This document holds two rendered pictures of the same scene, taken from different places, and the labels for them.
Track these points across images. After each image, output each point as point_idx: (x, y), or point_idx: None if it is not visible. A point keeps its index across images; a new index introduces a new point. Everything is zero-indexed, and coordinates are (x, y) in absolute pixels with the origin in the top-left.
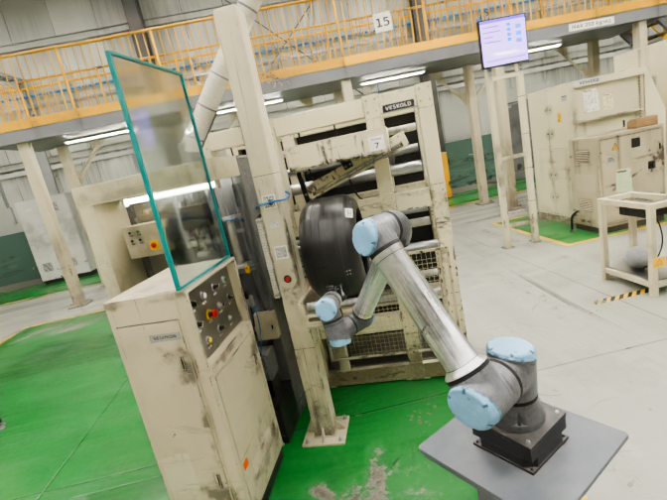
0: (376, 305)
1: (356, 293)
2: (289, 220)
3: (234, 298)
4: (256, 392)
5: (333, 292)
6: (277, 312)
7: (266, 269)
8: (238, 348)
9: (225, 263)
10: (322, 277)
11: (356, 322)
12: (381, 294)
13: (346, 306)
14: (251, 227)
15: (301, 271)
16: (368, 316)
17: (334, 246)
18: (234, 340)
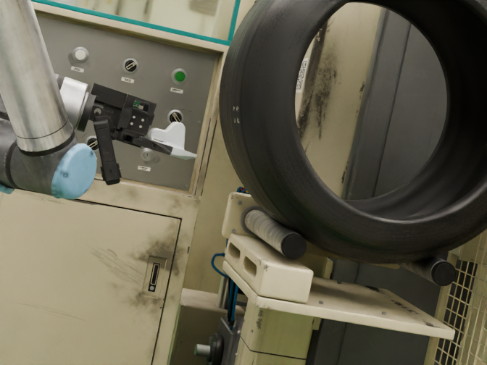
0: (22, 110)
1: (276, 212)
2: (359, 9)
3: (198, 136)
4: (101, 330)
5: (77, 82)
6: (348, 282)
7: (372, 161)
8: (98, 205)
9: (182, 38)
10: (222, 115)
11: (15, 150)
12: (11, 70)
13: (284, 256)
14: (380, 43)
15: (331, 152)
16: (21, 143)
17: (246, 32)
18: (98, 183)
